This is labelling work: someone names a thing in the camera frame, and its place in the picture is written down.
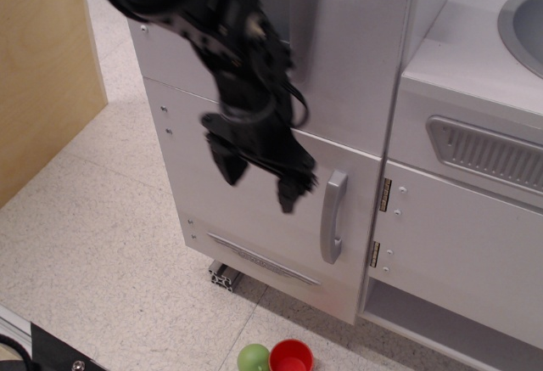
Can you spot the plywood board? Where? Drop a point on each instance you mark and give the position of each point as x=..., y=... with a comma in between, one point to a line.
x=51, y=84

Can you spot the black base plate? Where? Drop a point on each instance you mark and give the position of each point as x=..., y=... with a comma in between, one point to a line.
x=50, y=353

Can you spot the aluminium extrusion bar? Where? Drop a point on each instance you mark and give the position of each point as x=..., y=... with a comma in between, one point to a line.
x=224, y=276

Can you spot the white toy fridge cabinet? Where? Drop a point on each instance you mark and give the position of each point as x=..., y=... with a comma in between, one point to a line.
x=355, y=58

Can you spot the lower brass hinge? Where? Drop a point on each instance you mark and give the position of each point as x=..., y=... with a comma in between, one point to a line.
x=374, y=255

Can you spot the brass hinge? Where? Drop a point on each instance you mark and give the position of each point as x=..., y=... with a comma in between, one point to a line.
x=374, y=255
x=384, y=199

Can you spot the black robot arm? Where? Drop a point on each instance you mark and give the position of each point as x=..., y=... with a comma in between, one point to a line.
x=241, y=49

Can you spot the grey vent panel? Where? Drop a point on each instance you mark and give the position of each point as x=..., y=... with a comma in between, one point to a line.
x=494, y=155

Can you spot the red toy cup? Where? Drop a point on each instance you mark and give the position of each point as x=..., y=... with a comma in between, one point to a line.
x=291, y=354

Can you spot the grey ice dispenser recess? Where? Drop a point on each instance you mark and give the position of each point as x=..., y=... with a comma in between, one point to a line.
x=297, y=14

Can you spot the grey toy sink basin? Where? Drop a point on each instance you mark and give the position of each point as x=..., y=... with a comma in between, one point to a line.
x=520, y=27

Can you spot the white low fridge door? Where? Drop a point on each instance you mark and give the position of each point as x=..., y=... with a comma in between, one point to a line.
x=243, y=226

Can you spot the grey fridge door handle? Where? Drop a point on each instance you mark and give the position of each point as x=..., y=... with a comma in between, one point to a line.
x=330, y=241

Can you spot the aluminium rail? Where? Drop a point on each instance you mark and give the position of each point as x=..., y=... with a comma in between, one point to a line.
x=16, y=327

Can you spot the white toy kitchen counter unit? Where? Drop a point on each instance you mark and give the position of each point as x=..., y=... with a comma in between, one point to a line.
x=460, y=261

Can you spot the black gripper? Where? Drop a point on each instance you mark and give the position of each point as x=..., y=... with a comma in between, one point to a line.
x=268, y=144

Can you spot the upper brass hinge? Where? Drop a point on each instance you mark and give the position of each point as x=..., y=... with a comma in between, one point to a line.
x=384, y=199

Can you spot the green toy ball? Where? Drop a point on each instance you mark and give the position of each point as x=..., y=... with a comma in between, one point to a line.
x=253, y=357

